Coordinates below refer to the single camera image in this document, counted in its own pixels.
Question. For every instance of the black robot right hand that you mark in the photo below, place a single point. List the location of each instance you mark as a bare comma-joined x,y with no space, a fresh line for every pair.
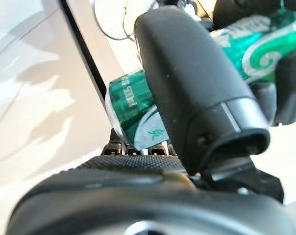
187,73

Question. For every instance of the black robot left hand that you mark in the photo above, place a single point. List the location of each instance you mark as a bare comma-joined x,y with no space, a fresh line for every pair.
290,85

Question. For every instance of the green patterned drink can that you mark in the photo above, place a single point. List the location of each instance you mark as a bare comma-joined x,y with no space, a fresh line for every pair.
128,105

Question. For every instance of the white counter cabinet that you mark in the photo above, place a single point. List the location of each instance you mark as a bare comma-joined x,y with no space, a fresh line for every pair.
28,98

